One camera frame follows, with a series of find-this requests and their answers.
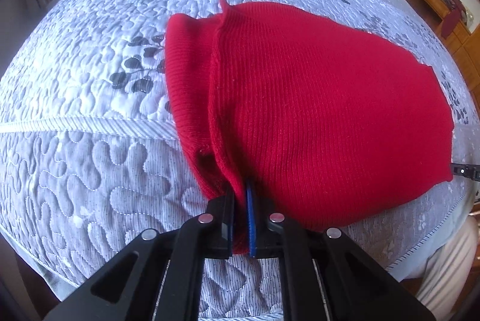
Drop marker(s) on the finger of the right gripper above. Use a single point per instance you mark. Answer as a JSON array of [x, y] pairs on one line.
[[468, 171]]

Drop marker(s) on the dark red hanging cloth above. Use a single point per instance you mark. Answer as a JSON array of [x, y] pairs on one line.
[[454, 16]]

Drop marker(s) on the red knitted sweater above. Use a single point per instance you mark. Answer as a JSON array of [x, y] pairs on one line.
[[330, 123]]

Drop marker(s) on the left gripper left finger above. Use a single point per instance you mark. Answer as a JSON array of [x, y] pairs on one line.
[[157, 276]]

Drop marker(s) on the grey quilted bedspread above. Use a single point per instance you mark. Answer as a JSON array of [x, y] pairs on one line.
[[89, 151]]

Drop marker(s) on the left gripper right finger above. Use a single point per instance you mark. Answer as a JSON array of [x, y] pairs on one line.
[[326, 275]]

